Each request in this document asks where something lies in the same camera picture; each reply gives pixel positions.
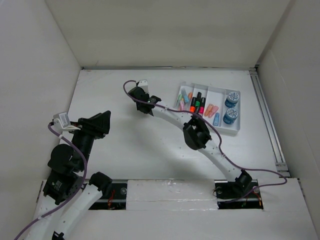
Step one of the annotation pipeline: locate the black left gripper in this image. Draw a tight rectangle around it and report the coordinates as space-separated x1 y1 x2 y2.
69 109 111 170

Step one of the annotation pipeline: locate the pastel green clear highlighter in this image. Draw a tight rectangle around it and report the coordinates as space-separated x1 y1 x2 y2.
175 93 182 109

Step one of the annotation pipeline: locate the pastel purple highlighter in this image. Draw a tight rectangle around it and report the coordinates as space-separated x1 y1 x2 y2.
179 100 186 111

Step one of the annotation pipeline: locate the pastel blue clear highlighter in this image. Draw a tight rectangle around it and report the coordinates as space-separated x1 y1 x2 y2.
180 88 190 104

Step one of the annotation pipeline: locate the pastel orange clear highlighter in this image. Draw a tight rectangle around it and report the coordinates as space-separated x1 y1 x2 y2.
188 92 193 101

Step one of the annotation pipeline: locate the black orange highlighter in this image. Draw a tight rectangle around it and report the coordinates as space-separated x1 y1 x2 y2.
189 97 197 113

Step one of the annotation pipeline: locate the black green highlighter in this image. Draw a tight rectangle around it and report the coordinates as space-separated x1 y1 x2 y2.
195 91 202 108

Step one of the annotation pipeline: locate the black pink highlighter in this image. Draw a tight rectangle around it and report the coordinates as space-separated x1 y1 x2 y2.
198 97 206 115

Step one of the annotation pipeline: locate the pastel orange short highlighter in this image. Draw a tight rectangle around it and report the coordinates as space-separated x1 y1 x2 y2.
204 103 214 117

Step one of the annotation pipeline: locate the pastel pink highlighter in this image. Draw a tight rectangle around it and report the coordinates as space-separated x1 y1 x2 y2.
208 105 219 118

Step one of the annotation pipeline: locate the pastel blue short highlighter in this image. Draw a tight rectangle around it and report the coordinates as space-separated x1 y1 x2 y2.
213 112 220 127

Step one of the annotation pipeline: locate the blue tape roll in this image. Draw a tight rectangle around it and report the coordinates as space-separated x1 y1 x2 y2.
222 107 239 125
224 91 240 108

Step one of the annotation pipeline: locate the black blue highlighter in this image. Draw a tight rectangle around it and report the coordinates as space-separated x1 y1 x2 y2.
194 106 200 114

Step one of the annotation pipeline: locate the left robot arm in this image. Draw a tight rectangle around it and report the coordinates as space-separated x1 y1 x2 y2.
15 110 113 240

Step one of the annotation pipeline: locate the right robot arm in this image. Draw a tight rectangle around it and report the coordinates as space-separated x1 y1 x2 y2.
126 86 252 199

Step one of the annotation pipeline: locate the white divided organizer tray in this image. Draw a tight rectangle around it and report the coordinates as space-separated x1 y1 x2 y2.
173 82 241 136

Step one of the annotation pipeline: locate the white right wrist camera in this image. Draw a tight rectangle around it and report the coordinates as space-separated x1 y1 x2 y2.
136 79 149 93

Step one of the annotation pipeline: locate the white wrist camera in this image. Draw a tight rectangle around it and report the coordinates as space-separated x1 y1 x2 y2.
136 79 149 93
52 112 71 131

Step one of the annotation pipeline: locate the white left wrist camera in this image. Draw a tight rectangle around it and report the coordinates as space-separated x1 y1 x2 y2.
52 112 71 131

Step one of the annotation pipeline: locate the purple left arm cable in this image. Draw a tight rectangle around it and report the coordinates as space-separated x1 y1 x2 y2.
13 122 88 240

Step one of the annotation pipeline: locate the aluminium rail back edge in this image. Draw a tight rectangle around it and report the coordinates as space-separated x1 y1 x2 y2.
81 66 259 71

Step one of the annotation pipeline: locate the aluminium rail right side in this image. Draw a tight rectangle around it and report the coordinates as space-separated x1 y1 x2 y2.
249 68 291 178

